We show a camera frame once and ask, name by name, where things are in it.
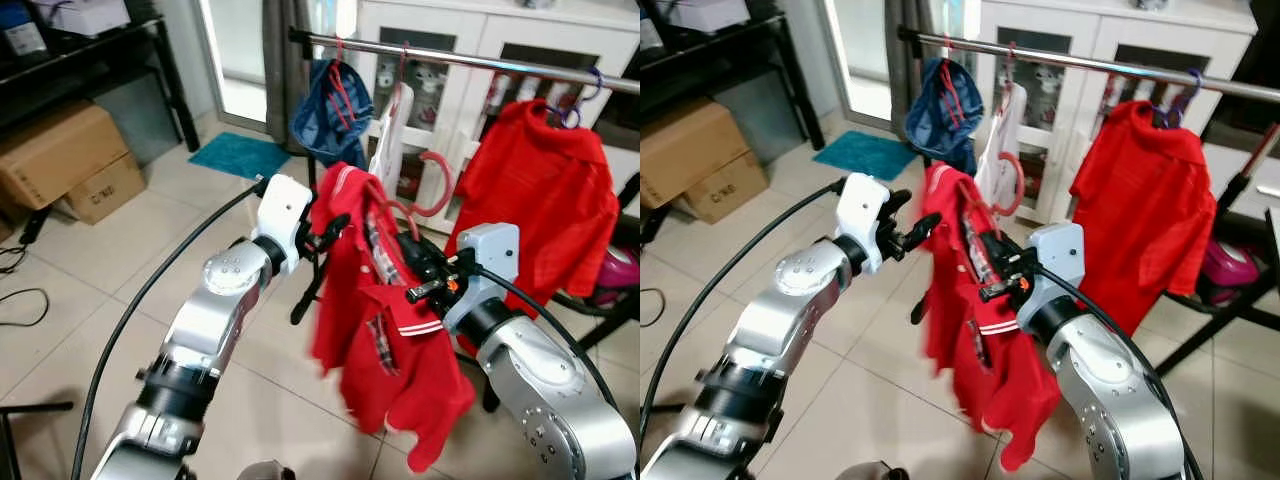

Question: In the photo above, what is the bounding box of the red shirt with striped trim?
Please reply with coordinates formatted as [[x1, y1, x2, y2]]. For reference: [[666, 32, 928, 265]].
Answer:
[[920, 162, 1063, 473], [310, 163, 477, 473]]

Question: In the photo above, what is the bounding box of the purple plastic hanger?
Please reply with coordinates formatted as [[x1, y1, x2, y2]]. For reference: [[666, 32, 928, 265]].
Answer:
[[1150, 68, 1205, 129], [545, 65, 606, 131]]

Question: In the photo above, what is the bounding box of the teal floor mat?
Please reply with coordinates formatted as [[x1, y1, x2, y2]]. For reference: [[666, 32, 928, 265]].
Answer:
[[188, 132, 291, 181], [812, 130, 916, 181]]

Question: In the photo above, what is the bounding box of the small white garment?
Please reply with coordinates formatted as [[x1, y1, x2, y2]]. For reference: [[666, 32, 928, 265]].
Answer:
[[368, 82, 416, 201], [975, 82, 1027, 216]]

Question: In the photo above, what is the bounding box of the blue denim garment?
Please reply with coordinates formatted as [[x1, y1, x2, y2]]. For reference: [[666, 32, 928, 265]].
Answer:
[[290, 58, 376, 169], [905, 57, 986, 175]]

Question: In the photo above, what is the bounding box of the plain red polo shirt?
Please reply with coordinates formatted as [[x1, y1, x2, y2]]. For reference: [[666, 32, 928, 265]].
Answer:
[[445, 100, 621, 321], [1068, 100, 1219, 336]]

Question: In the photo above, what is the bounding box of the grey window curtain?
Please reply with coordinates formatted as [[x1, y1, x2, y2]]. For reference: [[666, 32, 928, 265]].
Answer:
[[262, 0, 317, 153], [885, 0, 937, 143]]

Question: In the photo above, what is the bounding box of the magenta plastic appliance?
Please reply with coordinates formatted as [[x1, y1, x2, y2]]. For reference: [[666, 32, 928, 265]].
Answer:
[[1198, 240, 1264, 307], [595, 245, 641, 307]]

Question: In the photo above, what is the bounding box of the small printed cardboard box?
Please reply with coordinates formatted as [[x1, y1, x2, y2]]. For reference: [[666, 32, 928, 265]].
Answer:
[[683, 150, 769, 225], [60, 152, 148, 226]]

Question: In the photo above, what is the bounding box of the large cardboard box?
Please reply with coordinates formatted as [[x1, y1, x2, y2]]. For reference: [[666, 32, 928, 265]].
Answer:
[[0, 100, 131, 211], [640, 98, 751, 209]]

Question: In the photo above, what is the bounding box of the white glass-door cabinet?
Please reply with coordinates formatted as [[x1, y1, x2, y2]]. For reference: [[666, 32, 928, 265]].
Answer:
[[355, 0, 641, 236], [965, 0, 1259, 226]]

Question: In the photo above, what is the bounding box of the black shelf unit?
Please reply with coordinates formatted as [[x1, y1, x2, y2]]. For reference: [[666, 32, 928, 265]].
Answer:
[[0, 0, 201, 153], [640, 0, 827, 151]]

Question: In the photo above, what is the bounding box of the white box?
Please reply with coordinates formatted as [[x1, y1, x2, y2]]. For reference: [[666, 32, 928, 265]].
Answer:
[[30, 0, 132, 38], [665, 0, 752, 34]]

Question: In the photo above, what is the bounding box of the black metal stand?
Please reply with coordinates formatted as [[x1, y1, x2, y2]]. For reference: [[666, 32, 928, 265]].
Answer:
[[0, 400, 76, 480]]

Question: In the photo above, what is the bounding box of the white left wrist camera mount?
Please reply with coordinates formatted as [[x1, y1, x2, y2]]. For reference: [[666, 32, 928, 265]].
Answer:
[[835, 172, 893, 276], [255, 175, 314, 276]]

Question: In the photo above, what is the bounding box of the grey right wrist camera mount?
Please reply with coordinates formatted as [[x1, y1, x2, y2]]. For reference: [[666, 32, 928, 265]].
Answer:
[[1018, 222, 1086, 336], [443, 222, 521, 336]]

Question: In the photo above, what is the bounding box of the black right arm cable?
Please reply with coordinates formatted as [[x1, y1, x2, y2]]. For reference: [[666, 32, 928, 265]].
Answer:
[[1035, 265, 1207, 480], [470, 265, 623, 413]]

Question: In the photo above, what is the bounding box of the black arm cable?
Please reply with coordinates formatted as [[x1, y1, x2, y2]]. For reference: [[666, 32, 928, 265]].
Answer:
[[1035, 265, 1207, 480], [470, 265, 623, 413], [640, 178, 847, 446], [70, 178, 267, 480]]

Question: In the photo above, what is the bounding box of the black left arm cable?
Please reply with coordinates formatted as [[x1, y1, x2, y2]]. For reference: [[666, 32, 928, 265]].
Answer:
[[70, 178, 267, 480], [640, 178, 847, 446]]

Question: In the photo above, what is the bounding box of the metal clothes rail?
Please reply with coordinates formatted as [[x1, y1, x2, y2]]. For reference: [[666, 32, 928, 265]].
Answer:
[[898, 25, 1280, 106], [289, 27, 641, 96]]

